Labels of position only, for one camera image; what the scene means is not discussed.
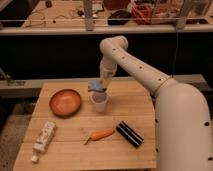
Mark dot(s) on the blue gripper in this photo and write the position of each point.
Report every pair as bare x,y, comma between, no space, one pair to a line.
96,86

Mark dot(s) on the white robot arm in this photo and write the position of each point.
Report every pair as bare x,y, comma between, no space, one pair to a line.
184,139

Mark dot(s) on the white ceramic cup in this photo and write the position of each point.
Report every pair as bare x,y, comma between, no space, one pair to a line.
99,99

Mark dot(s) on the orange wooden bowl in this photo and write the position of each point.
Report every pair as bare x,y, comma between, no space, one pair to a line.
65,103

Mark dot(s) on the black striped rectangular block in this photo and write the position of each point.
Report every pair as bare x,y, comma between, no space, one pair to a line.
129,134

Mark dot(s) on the orange toy carrot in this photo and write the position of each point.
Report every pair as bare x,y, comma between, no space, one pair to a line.
99,135

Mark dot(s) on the white tube bottle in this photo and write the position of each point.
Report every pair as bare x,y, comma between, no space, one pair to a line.
43,140

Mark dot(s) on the black bowl on shelf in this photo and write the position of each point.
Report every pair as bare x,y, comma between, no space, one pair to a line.
119,17

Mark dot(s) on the metal clamp at left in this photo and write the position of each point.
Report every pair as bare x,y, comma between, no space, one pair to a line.
9,80

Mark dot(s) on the orange crate on shelf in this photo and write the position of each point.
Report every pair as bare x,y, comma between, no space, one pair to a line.
151,14

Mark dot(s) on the grey metal post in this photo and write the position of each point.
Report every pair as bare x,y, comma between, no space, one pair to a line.
88,15
182,18

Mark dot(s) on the grey metal post right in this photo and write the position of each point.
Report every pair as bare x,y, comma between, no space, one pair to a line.
182,18

